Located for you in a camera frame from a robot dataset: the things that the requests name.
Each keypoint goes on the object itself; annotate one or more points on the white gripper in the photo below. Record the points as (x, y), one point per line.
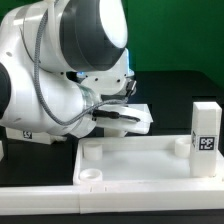
(114, 87)

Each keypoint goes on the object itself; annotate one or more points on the white desk top tray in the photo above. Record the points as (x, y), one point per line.
(139, 159)

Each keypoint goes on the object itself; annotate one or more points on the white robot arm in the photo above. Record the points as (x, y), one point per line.
(64, 69)

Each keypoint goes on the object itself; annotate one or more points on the white front fence bar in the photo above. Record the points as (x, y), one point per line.
(83, 199)

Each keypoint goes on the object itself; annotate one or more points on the white block left edge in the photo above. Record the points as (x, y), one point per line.
(1, 151)

